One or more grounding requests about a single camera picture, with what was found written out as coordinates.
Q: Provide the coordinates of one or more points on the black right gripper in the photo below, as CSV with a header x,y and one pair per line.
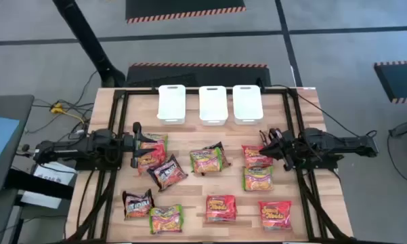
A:
x,y
286,149

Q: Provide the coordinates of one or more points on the black stand post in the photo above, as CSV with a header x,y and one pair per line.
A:
x,y
84,34

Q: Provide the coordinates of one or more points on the black aluminium table frame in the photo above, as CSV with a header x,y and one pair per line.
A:
x,y
139,91

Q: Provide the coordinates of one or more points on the red Maruchan noodle pack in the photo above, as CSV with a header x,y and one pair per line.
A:
x,y
254,162
220,208
152,162
275,215

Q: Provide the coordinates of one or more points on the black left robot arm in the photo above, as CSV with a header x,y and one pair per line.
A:
x,y
88,145

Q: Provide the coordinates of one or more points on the green Maruchan noodle pack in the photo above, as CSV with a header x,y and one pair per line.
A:
x,y
160,137
166,219
258,179
206,162

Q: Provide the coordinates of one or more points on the black striped-edge floor mat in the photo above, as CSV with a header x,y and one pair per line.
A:
x,y
399,81
162,76
186,8

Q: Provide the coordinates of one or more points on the white plastic bin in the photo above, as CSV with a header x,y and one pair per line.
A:
x,y
213,103
248,101
171,101

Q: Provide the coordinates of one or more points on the grey desk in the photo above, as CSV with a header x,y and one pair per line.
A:
x,y
17,108

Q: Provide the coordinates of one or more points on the white paper sheet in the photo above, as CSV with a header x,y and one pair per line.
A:
x,y
54,174
40,200

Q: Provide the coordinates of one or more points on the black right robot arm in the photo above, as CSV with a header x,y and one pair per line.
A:
x,y
325,142

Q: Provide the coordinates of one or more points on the black stand base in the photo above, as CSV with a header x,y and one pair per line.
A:
x,y
406,128

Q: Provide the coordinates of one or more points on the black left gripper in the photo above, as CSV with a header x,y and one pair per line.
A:
x,y
128,145

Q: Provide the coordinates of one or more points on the black desk foot bar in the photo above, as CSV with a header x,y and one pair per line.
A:
x,y
37,184

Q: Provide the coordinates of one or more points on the blue desk panel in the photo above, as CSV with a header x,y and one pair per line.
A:
x,y
0,145

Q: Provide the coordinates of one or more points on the yellow power plug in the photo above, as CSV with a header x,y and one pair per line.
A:
x,y
57,108

